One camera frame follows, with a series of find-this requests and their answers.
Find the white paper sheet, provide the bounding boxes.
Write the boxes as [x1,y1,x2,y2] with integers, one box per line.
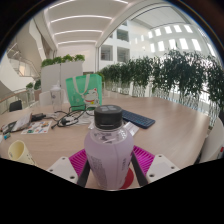
[123,121,140,137]

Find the green tote bag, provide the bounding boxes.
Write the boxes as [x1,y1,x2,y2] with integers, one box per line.
[64,73,104,112]

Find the black power adapter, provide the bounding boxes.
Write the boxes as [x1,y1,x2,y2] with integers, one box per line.
[30,112,47,122]

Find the black cable bundle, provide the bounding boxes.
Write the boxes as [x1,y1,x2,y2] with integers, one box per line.
[50,104,96,130]

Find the cream yellow cup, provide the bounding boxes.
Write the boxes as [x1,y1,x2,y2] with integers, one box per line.
[7,139,36,166]

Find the white chair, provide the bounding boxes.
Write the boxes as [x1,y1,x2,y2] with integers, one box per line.
[199,116,224,164]
[38,89,67,108]

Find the purple drink bottle black cap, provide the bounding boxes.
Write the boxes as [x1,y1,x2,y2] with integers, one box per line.
[83,104,135,191]

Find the black chair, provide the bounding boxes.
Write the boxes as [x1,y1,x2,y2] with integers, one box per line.
[8,99,24,113]

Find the white staircase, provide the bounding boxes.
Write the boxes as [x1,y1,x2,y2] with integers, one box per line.
[5,32,42,80]

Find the row of potted trees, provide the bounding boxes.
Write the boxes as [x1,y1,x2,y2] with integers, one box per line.
[99,49,224,113]

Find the white planter with green plants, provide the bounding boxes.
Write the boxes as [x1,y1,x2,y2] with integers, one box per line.
[40,53,86,93]

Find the colourful sticker sheet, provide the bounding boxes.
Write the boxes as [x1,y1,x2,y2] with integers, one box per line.
[20,119,54,136]

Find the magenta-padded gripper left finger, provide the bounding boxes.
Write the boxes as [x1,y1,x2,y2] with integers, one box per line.
[46,148,92,188]

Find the dark blue keyboard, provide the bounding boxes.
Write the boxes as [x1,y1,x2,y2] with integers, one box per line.
[121,109,157,130]

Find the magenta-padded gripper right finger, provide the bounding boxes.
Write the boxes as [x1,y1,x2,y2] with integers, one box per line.
[130,145,181,187]

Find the clear plastic water bottle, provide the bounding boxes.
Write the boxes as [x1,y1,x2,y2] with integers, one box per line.
[49,81,64,113]

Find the ceiling light strips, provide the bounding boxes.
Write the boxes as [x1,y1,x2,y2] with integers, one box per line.
[48,0,130,47]

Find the flat round red coaster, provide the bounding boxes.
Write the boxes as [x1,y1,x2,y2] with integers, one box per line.
[119,167,135,190]

